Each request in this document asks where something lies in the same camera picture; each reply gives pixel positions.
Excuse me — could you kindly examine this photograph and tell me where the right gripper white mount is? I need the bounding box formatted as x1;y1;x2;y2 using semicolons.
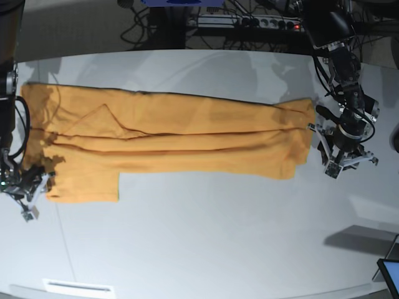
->
21;173;55;214

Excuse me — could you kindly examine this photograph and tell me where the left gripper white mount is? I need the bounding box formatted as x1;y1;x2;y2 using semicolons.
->
307;123;378;170

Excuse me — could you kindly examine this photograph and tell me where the orange yellow T-shirt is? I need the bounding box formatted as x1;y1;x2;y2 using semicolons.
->
21;83;315;204

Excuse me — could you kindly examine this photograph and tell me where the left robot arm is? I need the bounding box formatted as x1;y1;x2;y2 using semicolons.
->
296;1;380;178

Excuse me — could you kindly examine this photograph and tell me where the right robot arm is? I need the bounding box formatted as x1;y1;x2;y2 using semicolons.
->
1;0;55;222

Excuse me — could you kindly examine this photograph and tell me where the tablet with blue screen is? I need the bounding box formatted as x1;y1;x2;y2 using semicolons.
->
377;259;398;299

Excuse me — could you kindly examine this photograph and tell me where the white power strip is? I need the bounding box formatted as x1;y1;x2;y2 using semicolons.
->
188;14;304;32

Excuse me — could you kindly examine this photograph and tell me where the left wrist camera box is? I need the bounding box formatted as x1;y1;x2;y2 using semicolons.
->
324;160;343;179

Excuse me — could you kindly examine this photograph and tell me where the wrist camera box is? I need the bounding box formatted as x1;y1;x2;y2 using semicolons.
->
21;206;39;222
324;160;343;179

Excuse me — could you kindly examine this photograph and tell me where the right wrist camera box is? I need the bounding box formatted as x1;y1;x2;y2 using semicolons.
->
21;206;39;222

